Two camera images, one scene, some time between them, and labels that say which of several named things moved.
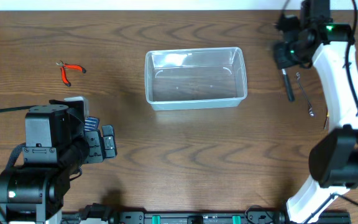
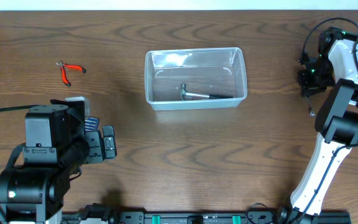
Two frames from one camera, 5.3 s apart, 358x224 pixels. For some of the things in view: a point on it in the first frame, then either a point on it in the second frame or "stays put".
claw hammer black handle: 291,95 to 184,94
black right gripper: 282,54 to 308,89
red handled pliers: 74,67 stays put
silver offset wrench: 304,95 stays put
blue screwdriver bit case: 91,124 stays put
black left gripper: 96,146 stays put
